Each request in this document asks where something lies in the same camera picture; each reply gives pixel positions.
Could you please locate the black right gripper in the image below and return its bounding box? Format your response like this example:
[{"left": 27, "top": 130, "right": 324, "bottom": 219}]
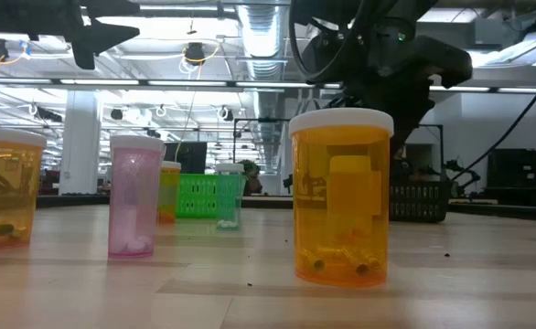
[{"left": 304, "top": 27, "right": 434, "bottom": 159}]

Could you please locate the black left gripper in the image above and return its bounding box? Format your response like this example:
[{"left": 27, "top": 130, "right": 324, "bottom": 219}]
[{"left": 0, "top": 0, "right": 140, "bottom": 70}]

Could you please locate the large orange pill bottle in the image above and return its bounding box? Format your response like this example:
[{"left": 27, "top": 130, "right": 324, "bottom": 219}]
[
  {"left": 288, "top": 108, "right": 395, "bottom": 289},
  {"left": 0, "top": 126, "right": 48, "bottom": 251},
  {"left": 158, "top": 160, "right": 183, "bottom": 225}
]

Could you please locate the small pink pill bottle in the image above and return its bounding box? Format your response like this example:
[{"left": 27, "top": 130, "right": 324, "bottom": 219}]
[{"left": 107, "top": 134, "right": 166, "bottom": 260}]

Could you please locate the small green pill bottle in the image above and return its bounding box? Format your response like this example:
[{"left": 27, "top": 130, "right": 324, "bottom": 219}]
[{"left": 214, "top": 163, "right": 246, "bottom": 231}]

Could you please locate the black plastic basket bin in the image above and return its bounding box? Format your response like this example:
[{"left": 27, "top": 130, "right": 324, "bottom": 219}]
[{"left": 389, "top": 180, "right": 452, "bottom": 224}]

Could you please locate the green plastic basket bin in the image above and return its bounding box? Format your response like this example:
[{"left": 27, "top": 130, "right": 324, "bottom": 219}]
[{"left": 176, "top": 173, "right": 246, "bottom": 219}]

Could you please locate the overhead light bar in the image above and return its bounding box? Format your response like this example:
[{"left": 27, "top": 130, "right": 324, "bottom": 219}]
[{"left": 0, "top": 76, "right": 536, "bottom": 95}]

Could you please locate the white building pillar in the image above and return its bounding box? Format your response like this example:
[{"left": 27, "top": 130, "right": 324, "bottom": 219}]
[{"left": 59, "top": 90, "right": 102, "bottom": 196}]

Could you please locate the black cabinet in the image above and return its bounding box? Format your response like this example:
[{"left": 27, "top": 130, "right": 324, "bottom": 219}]
[{"left": 486, "top": 147, "right": 536, "bottom": 207}]

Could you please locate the black background monitor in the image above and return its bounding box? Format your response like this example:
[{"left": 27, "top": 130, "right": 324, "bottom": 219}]
[{"left": 164, "top": 141, "right": 209, "bottom": 175}]

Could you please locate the thin black cable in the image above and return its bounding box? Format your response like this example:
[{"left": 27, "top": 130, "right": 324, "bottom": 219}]
[{"left": 450, "top": 43, "right": 536, "bottom": 182}]

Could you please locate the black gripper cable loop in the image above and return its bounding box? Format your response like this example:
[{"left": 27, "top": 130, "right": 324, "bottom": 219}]
[{"left": 289, "top": 0, "right": 370, "bottom": 84}]

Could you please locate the silver ceiling air duct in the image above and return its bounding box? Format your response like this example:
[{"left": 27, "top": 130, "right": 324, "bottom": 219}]
[{"left": 235, "top": 3, "right": 292, "bottom": 120}]

